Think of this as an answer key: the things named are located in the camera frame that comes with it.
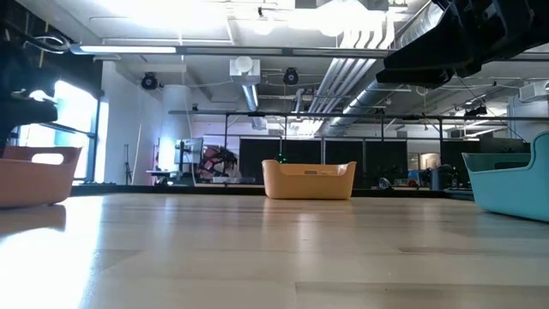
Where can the red machine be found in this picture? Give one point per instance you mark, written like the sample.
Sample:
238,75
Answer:
214,159

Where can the teal plastic bin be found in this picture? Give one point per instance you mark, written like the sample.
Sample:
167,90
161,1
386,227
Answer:
506,197

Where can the ribbed silver air duct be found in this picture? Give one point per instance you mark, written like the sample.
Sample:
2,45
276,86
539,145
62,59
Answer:
369,94

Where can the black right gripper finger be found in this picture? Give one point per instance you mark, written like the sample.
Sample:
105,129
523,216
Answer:
412,78
442,43

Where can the black background rig frame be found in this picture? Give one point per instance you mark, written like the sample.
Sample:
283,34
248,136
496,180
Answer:
343,115

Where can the orange plastic bin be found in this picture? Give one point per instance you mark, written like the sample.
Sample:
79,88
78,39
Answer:
25,184

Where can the black partition panel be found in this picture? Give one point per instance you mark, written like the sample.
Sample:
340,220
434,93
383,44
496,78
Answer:
300,152

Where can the computer monitor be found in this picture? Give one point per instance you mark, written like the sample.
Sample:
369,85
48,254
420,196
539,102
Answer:
188,150

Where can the white ceiling box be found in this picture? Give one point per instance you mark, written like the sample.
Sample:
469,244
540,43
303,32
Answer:
244,70

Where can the black ceiling camera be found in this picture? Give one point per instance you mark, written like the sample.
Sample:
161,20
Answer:
149,80
291,76

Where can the white ceiling pipes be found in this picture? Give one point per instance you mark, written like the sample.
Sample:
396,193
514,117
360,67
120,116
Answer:
339,81

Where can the black aluminium table frame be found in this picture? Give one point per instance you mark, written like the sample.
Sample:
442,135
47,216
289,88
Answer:
223,191

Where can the dark grey bin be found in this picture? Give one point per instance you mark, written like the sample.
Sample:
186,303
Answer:
441,178

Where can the yellow plastic bin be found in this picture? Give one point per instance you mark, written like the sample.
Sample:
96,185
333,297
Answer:
309,184

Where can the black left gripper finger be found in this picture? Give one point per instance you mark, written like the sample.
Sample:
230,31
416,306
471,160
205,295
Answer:
25,115

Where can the white air conditioner unit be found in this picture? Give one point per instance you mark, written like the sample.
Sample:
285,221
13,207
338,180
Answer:
534,91

